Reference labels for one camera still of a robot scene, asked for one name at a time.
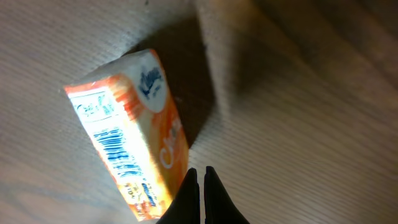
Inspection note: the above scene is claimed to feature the orange white box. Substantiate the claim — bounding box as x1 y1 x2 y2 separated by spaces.
64 49 189 221

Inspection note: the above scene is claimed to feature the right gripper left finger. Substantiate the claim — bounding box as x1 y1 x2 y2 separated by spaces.
157 168 200 224

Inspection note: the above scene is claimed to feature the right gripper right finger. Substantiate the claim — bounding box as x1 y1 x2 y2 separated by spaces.
204 166 249 224

